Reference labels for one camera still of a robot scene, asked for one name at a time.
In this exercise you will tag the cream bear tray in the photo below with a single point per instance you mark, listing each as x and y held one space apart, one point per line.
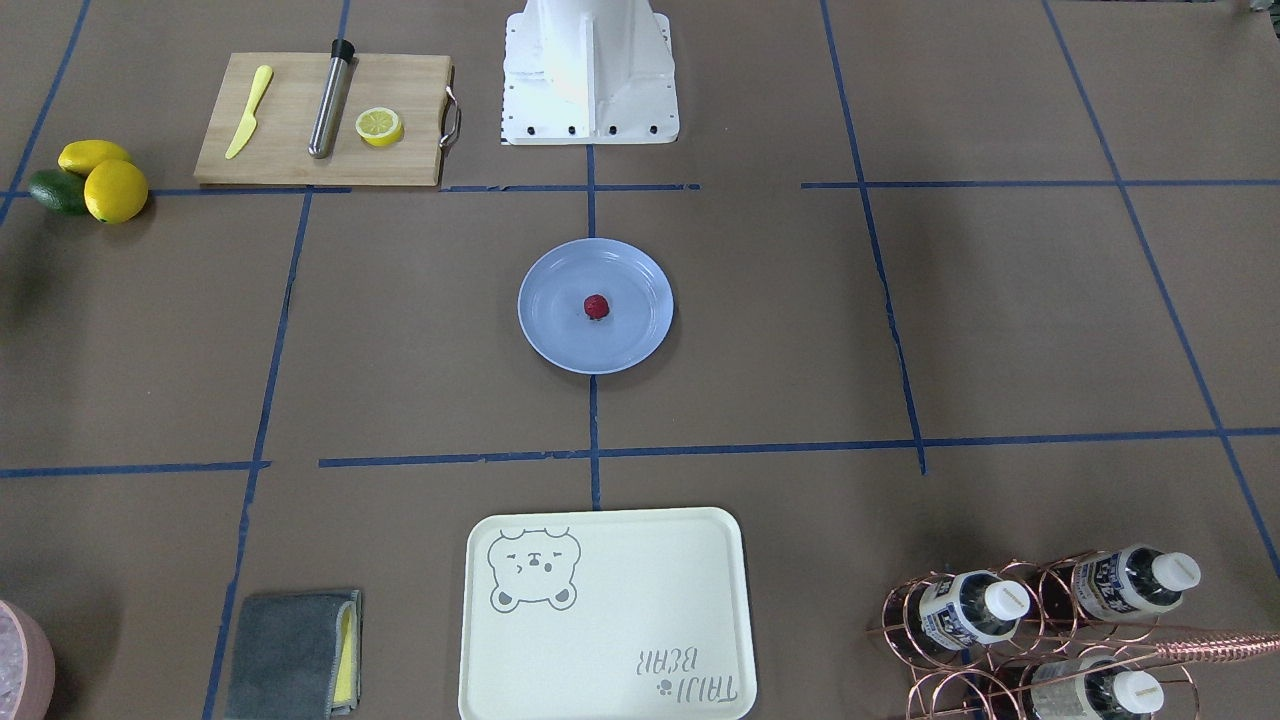
624 614

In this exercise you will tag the half lemon slice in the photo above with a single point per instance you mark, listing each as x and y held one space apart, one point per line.
379 127

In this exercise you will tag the pink ice bucket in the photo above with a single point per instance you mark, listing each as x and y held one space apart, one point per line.
29 669

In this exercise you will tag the grey yellow folded cloth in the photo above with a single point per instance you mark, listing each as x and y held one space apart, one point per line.
297 656

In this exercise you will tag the yellow lemon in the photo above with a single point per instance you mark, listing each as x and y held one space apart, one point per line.
115 191
82 156

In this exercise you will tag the yellow lemon upper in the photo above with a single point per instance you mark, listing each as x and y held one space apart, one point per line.
82 156

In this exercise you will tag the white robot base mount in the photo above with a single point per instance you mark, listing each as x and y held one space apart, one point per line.
588 73

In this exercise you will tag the green avocado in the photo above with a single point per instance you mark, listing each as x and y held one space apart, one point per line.
59 190

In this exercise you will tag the wooden cutting board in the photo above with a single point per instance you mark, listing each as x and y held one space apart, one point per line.
415 86

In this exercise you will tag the steel muddler black tip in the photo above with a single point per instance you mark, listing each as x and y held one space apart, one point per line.
324 133

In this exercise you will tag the yellow lemon front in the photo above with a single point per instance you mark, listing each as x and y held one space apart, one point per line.
115 191

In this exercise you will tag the copper wire bottle rack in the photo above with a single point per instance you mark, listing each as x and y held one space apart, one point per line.
986 682

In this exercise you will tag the red strawberry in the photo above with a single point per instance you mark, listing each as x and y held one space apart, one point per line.
596 307

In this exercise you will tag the bottle white cap bottom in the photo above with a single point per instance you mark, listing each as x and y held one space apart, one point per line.
1092 688

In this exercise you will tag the bottle white cap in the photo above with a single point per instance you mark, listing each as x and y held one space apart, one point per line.
961 611
1135 583
1092 688

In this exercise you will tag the yellow plastic knife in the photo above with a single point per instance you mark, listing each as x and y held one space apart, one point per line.
248 121

